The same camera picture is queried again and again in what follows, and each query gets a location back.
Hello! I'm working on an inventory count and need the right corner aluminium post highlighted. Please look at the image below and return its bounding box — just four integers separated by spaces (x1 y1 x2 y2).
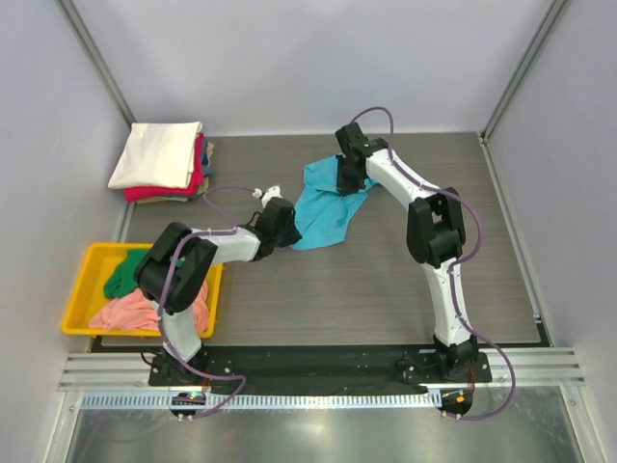
479 0 571 145

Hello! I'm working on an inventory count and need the corner aluminium post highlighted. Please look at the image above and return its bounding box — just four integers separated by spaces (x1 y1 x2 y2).
479 0 571 145
56 0 136 126

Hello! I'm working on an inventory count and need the left corner aluminium post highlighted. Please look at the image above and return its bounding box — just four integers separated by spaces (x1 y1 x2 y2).
56 0 136 126

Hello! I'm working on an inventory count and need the aluminium rail frame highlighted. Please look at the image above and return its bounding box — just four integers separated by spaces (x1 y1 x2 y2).
57 347 585 392

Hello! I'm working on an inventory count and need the pink t shirt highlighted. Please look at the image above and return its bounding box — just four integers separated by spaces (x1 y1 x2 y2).
88 280 210 333

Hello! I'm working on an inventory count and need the folded blue t shirt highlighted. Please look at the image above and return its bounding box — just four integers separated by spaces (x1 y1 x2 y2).
201 142 214 177

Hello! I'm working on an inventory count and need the folded tan t shirt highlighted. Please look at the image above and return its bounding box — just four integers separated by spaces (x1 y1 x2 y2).
136 139 215 204

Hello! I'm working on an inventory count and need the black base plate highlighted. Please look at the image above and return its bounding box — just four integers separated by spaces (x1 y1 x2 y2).
148 344 493 396

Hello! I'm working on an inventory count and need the folded white t shirt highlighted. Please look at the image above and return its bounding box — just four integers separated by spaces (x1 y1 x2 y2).
108 122 202 189

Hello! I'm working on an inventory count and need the slotted cable duct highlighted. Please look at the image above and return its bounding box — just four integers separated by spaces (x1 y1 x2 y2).
80 390 442 413

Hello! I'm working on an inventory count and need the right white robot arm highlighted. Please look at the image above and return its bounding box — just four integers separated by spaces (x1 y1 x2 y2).
335 123 478 379

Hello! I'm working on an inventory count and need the folded red t shirt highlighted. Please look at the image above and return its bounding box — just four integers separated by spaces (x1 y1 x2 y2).
123 133 205 203

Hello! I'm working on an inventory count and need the cyan t shirt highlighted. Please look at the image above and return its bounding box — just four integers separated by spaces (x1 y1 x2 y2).
291 155 377 251

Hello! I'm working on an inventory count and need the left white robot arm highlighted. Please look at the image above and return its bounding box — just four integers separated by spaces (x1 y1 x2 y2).
134 197 301 386

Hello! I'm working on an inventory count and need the green t shirt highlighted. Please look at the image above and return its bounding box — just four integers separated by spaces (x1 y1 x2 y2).
103 249 148 299

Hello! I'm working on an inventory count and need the yellow plastic tray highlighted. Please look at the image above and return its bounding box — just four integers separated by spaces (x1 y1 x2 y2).
61 242 226 339

